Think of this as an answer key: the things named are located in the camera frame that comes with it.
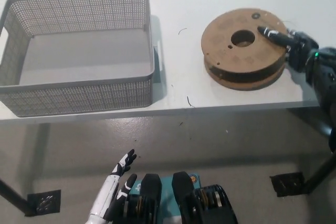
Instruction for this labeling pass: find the cardboard filament spool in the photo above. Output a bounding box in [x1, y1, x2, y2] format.
[201, 7, 288, 91]

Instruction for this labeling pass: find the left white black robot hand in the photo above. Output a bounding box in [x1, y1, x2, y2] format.
[88, 148, 138, 221]

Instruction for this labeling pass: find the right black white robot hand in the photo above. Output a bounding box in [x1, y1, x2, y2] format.
[256, 25, 320, 73]

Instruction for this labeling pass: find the black metal table leg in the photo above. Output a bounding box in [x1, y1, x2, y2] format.
[0, 175, 29, 217]
[304, 152, 336, 195]

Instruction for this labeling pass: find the black teal robot torso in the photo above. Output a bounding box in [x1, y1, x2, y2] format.
[111, 171, 239, 224]

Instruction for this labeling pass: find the grey perforated plastic basket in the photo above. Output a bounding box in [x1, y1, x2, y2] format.
[0, 0, 165, 118]

